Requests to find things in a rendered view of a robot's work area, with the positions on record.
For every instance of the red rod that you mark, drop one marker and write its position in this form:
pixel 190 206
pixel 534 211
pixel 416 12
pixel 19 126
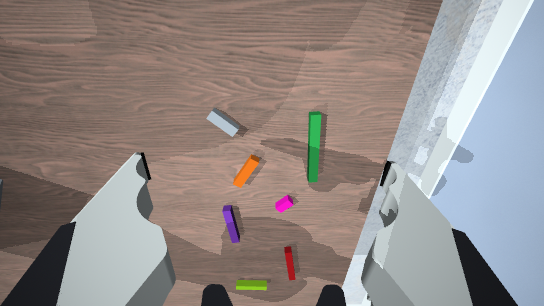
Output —
pixel 289 262

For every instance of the purple rod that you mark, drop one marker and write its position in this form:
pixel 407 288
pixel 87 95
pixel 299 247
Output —
pixel 231 223

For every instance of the grey rod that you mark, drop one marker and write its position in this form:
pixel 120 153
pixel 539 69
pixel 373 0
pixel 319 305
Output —
pixel 223 122

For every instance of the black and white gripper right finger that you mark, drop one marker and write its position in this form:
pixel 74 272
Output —
pixel 420 259

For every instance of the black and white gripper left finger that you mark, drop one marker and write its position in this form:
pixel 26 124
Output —
pixel 108 255

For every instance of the small magenta block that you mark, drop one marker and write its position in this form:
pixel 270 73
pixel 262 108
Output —
pixel 284 203

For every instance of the orange rectangular rod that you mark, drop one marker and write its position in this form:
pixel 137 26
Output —
pixel 246 171

